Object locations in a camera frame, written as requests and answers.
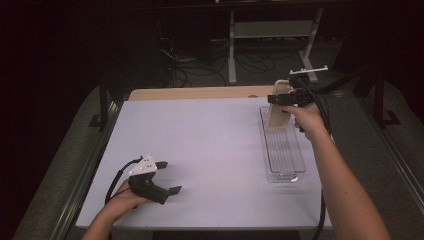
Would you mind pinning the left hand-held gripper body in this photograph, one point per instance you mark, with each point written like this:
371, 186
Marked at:
145, 186

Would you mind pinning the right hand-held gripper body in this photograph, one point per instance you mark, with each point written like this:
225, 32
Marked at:
300, 93

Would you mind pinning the beige printed phone case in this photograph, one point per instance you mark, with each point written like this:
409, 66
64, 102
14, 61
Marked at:
278, 110

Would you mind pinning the clear plastic tray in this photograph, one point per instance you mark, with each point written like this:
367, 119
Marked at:
283, 150

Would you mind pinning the person's left hand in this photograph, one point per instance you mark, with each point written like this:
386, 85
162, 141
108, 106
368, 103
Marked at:
121, 200

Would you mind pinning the person's right hand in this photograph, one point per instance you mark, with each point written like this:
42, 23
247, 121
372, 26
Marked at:
308, 121

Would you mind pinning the wooden table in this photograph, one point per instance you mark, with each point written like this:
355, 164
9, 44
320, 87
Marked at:
200, 92

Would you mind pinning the black metal stand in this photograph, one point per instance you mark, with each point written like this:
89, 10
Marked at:
379, 100
104, 100

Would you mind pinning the grey metal rail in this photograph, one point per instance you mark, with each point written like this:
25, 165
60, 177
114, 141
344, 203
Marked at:
86, 173
400, 163

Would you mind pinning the white metal desk frame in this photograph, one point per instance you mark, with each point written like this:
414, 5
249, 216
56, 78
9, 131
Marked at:
232, 50

